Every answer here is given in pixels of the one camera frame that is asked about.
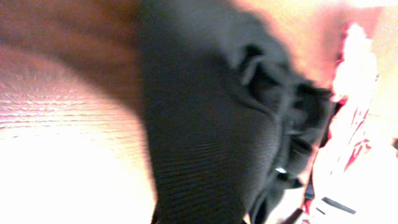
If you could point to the black t-shirt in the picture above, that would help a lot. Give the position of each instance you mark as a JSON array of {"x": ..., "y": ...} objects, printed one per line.
[{"x": 231, "y": 120}]

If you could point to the red t-shirt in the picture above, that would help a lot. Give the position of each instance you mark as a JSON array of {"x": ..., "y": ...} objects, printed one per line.
[{"x": 353, "y": 177}]

